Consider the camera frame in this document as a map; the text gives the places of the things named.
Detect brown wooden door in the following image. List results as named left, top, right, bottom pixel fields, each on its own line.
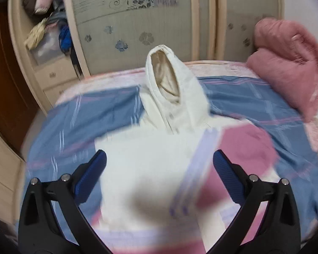
left=0, top=8, right=44, bottom=162

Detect dark brown coat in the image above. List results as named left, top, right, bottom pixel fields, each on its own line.
left=21, top=0, right=43, bottom=17

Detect pink rolled quilt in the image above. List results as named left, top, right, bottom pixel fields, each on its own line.
left=246, top=18, right=318, bottom=123

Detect cream wardrobe with sliding doors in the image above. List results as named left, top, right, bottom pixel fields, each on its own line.
left=7, top=0, right=286, bottom=115

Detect light wood cabinet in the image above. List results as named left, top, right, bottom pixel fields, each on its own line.
left=0, top=124, right=26, bottom=226

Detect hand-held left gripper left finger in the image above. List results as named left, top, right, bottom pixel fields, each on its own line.
left=18, top=150, right=114, bottom=254

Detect beige fabric bag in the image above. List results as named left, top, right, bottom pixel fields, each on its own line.
left=25, top=18, right=50, bottom=50

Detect blue garment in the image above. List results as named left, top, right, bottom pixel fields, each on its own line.
left=58, top=26, right=71, bottom=57

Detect blue plaid bed sheet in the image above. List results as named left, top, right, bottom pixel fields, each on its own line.
left=22, top=75, right=318, bottom=246

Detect clear plastic storage box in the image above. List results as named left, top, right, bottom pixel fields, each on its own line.
left=31, top=29, right=67, bottom=65

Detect white and pink hooded jacket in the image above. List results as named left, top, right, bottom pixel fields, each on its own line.
left=95, top=45, right=281, bottom=254

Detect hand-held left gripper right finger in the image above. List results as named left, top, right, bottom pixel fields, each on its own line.
left=207, top=149, right=301, bottom=254

